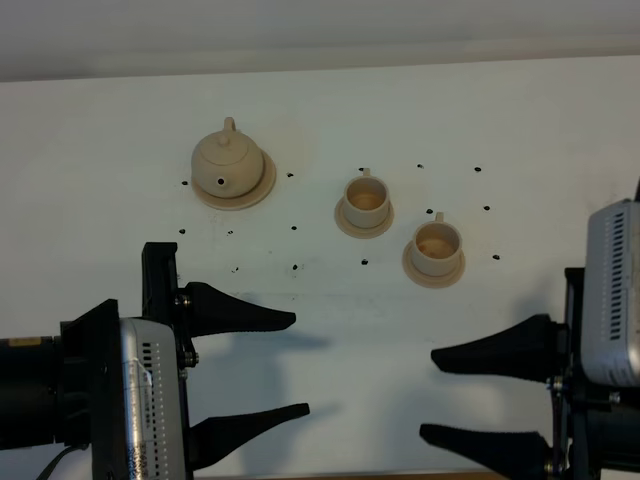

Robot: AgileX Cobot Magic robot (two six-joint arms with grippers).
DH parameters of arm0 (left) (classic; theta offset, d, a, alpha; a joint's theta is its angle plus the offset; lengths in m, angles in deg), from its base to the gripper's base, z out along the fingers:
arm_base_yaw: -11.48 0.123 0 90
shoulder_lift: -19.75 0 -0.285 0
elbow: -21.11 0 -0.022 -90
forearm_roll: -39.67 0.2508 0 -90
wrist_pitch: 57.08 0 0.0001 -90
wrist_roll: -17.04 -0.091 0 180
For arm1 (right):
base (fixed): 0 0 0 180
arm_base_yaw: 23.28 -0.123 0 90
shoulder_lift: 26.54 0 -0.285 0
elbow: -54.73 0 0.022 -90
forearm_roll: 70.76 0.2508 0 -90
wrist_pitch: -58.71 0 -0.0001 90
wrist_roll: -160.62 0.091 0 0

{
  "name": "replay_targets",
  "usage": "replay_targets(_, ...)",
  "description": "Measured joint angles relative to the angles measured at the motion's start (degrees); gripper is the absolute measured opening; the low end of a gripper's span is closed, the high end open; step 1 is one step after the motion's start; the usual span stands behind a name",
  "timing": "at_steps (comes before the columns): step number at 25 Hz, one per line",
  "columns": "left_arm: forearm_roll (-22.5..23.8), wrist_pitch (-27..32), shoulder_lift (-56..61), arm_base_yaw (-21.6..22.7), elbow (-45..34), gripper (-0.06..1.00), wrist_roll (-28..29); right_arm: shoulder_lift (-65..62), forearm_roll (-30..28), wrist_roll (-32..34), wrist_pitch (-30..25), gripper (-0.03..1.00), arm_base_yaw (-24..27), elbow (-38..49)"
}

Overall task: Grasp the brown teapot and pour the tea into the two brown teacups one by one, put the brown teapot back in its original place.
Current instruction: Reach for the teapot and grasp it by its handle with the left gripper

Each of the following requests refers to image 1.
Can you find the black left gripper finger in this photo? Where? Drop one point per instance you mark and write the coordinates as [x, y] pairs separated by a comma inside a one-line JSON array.
[[215, 438]]

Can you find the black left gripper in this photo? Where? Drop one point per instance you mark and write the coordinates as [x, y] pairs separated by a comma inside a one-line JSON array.
[[91, 395]]

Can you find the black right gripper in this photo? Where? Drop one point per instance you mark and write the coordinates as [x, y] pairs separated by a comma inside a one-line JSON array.
[[595, 427]]

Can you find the beige ceramic teapot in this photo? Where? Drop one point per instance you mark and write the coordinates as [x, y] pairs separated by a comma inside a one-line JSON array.
[[227, 163]]

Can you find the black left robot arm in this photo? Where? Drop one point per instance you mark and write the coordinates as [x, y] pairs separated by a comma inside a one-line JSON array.
[[30, 381]]

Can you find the beige teapot saucer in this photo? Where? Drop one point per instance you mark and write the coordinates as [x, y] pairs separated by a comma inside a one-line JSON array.
[[251, 198]]

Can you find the beige teacup near teapot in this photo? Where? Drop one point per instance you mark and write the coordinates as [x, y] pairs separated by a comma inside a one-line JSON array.
[[366, 201]]

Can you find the beige saucer under right cup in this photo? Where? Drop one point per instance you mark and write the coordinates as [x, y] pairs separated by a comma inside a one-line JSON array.
[[427, 281]]

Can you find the beige saucer under cup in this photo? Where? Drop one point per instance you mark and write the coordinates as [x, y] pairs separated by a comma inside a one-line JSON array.
[[341, 219], [427, 281]]

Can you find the beige saucer under near cup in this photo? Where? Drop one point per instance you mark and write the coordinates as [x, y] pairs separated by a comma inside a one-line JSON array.
[[341, 219]]

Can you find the beige teacup far right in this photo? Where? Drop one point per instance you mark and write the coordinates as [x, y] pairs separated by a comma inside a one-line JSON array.
[[436, 248]]

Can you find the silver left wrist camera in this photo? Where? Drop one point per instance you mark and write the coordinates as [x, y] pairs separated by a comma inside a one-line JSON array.
[[153, 423]]

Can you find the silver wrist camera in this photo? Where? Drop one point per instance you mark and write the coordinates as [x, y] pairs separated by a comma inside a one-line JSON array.
[[610, 314], [153, 423]]

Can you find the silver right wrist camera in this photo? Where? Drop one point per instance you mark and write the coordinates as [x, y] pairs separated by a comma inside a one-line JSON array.
[[610, 314]]

